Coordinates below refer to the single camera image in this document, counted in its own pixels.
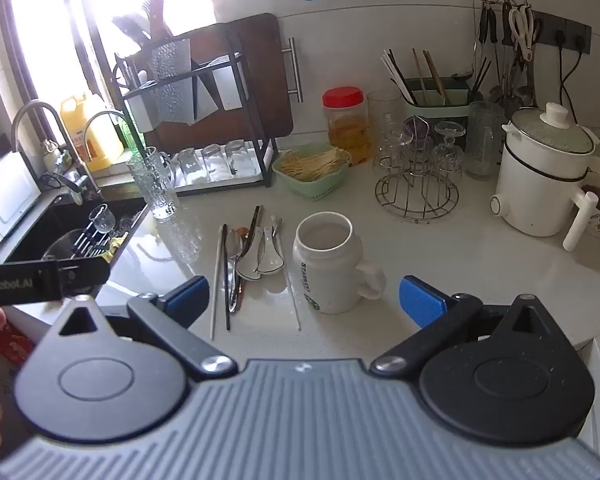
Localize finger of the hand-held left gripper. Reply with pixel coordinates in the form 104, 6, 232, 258
60, 258, 112, 297

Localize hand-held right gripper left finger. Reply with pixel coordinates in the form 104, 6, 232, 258
55, 276, 238, 382

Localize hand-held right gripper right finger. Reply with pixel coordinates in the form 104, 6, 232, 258
370, 275, 556, 378

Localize black chopstick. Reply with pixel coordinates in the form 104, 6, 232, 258
244, 205, 260, 257
221, 223, 231, 332

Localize large metal spoon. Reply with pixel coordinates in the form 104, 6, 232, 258
227, 230, 246, 314

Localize white ceramic mug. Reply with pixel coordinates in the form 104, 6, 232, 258
293, 211, 387, 315

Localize bunch of hanging metal utensils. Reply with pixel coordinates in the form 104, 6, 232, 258
472, 5, 538, 111

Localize yellow cloth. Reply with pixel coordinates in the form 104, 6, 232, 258
101, 236, 129, 262

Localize black kitchen sink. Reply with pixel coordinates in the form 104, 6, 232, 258
4, 195, 150, 267

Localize small glass goblet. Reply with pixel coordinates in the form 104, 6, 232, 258
88, 203, 117, 234

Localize red patterned cloth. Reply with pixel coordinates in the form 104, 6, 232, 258
0, 317, 37, 368

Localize white box appliance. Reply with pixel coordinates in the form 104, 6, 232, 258
0, 151, 42, 242

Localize textured glass mug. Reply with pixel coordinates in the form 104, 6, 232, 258
126, 146, 182, 221

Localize white drip tray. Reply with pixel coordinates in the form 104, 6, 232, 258
171, 157, 271, 198

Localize inverted drinking glass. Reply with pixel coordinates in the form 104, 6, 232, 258
201, 143, 229, 181
224, 139, 257, 177
176, 147, 207, 184

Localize green bottle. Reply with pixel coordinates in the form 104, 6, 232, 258
117, 112, 146, 153

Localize clear stemmed glass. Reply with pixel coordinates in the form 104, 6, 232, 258
405, 140, 433, 176
375, 125, 407, 173
431, 121, 467, 181

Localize yellow oil jug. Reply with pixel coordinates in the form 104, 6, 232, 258
60, 92, 126, 172

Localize white electric cooking pot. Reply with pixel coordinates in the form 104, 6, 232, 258
490, 102, 600, 253

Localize green plastic basket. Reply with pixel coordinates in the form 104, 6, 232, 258
271, 141, 353, 204

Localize black metal dish rack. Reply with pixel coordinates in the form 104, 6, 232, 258
114, 51, 277, 189

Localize short curved metal faucet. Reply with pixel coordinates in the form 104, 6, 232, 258
82, 110, 148, 161

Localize textured glass pitcher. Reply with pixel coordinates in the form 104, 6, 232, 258
464, 100, 504, 182

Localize white square plate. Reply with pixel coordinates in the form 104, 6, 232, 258
125, 67, 157, 131
211, 56, 250, 111

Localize purple glass cup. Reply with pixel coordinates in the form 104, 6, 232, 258
404, 116, 433, 146

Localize tall curved metal faucet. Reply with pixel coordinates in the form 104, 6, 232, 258
11, 100, 103, 206

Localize bundle of pale dried strands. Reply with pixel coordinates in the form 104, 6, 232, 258
279, 147, 349, 182

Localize red lid plastic jar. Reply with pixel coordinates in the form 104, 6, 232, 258
322, 86, 372, 167

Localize grey square plate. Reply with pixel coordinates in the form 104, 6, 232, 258
192, 62, 220, 126

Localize green cutlery holder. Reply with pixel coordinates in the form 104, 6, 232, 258
401, 76, 474, 122

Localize tall clear glass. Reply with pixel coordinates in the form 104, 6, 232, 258
366, 88, 407, 161

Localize textured glass plate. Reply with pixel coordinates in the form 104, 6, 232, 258
151, 40, 195, 125

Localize brown wooden cutting board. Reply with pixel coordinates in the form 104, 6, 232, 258
144, 12, 304, 152

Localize bunch of mixed chopsticks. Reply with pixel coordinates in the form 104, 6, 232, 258
379, 49, 453, 106

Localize dark kitchen utensil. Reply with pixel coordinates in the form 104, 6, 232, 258
111, 12, 153, 46

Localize wire cup rack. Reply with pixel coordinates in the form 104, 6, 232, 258
372, 115, 461, 224

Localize dark window frame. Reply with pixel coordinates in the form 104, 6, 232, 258
0, 0, 131, 116

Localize wooden handled knife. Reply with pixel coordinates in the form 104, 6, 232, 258
149, 0, 173, 41

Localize black power cable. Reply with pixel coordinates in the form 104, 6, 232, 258
562, 35, 590, 107
557, 30, 571, 111

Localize white handled scissors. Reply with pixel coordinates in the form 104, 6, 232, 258
508, 5, 537, 64

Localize black wall socket strip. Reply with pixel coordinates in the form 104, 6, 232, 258
530, 9, 593, 56

